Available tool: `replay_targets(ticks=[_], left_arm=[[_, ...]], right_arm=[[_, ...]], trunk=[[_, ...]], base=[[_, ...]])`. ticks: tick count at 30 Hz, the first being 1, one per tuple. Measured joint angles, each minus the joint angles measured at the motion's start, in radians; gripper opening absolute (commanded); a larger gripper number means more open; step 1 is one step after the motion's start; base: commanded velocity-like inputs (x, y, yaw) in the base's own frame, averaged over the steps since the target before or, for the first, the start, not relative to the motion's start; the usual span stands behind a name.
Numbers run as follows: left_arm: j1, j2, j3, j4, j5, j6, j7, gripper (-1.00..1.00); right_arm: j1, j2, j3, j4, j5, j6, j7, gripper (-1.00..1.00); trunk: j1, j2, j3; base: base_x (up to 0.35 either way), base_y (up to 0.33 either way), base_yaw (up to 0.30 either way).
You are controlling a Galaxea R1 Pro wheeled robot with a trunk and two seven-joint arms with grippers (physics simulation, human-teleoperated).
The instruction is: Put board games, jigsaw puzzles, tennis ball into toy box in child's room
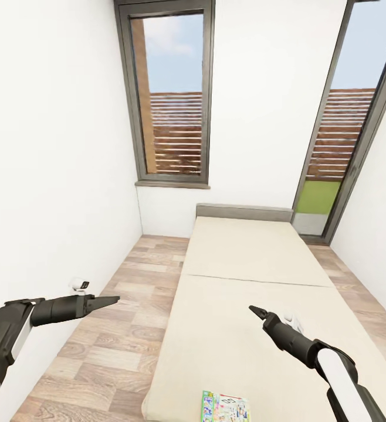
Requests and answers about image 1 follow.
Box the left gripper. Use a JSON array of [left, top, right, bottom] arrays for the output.
[[51, 294, 120, 323]]

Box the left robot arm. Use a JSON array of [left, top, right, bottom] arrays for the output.
[[0, 277, 120, 387]]

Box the board game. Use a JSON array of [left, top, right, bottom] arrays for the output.
[[201, 391, 251, 422]]

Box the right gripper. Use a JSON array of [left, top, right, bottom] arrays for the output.
[[249, 305, 301, 356]]

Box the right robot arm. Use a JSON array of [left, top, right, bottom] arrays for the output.
[[249, 305, 386, 422]]

